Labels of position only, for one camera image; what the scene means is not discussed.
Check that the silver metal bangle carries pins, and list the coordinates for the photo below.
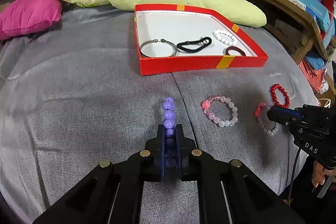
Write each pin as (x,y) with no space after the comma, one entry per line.
(143,46)

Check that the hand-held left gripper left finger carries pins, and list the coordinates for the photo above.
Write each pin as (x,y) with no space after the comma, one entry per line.
(160,150)

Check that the wooden shelf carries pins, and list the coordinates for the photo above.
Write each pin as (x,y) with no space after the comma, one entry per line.
(296,14)

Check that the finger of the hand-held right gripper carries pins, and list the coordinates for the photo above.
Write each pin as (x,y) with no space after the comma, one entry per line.
(281,115)

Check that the coral folded sheets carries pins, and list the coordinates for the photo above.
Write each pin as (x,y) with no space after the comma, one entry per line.
(313,74)

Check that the white patterned box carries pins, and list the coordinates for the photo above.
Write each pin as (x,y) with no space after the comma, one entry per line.
(295,2)

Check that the magenta pillow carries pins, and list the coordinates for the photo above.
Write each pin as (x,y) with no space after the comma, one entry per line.
(29,14)

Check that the blue box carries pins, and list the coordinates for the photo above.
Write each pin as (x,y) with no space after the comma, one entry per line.
(312,6)

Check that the red shallow box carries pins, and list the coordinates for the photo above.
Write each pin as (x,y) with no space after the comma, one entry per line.
(183,65)

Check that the person's right hand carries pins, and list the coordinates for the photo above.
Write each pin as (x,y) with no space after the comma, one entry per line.
(318,176)

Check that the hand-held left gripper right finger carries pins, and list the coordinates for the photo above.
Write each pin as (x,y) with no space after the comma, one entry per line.
(179,150)

